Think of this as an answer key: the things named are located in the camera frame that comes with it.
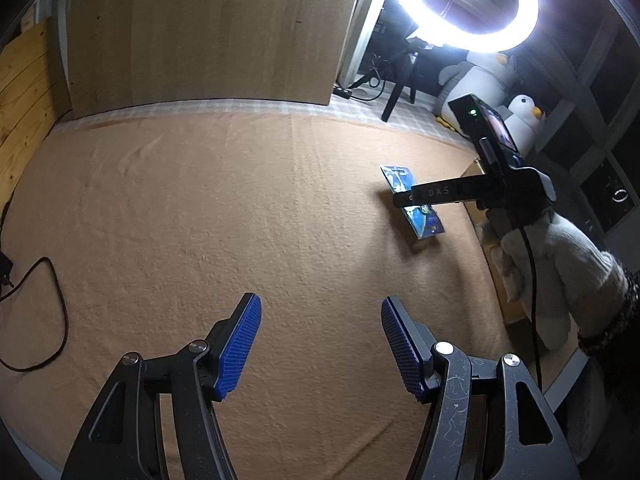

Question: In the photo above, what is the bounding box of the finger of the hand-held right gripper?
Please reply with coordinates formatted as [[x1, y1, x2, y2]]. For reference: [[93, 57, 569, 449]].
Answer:
[[392, 172, 486, 209]]

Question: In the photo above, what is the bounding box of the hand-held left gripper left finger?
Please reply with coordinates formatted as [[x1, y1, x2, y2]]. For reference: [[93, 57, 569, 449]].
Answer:
[[60, 292, 263, 480]]

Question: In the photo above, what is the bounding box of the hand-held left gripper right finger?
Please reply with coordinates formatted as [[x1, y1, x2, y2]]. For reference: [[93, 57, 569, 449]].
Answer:
[[381, 296, 581, 480]]

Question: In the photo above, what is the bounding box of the blue printed packet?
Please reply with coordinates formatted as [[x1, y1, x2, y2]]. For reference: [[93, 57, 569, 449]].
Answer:
[[379, 164, 446, 241]]

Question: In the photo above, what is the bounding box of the cardboard box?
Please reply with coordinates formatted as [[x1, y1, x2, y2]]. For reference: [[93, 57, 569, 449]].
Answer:
[[460, 157, 531, 331]]

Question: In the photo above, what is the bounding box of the person's right hand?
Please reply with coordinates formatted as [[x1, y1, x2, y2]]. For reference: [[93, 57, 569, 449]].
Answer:
[[480, 207, 631, 351]]

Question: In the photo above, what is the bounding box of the small grey penguin plush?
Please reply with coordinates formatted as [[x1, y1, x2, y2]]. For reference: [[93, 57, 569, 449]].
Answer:
[[502, 94, 546, 153]]

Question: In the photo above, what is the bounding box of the large grey penguin plush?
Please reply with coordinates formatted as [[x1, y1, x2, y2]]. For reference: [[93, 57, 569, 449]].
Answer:
[[434, 52, 518, 128]]

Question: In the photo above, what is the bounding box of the black power adapter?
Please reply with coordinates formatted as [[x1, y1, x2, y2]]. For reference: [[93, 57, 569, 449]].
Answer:
[[0, 252, 16, 291]]

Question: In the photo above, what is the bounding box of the large light wooden board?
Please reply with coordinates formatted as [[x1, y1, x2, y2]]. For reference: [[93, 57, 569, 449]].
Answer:
[[67, 0, 368, 121]]

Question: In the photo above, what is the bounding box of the pine plank panel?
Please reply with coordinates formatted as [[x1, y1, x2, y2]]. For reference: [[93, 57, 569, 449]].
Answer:
[[0, 15, 73, 206]]

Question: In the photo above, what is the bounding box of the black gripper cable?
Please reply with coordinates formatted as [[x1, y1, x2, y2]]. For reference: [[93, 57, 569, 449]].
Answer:
[[517, 222, 546, 396]]

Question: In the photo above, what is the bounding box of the black power strip cable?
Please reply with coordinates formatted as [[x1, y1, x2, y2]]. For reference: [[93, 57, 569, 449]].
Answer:
[[350, 77, 386, 102]]

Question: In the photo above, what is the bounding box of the white ring light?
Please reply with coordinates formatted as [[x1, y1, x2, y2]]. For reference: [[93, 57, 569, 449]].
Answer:
[[392, 0, 540, 53]]

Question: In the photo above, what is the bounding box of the black adapter cable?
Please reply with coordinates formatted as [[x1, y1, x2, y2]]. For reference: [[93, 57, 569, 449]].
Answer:
[[0, 180, 69, 373]]

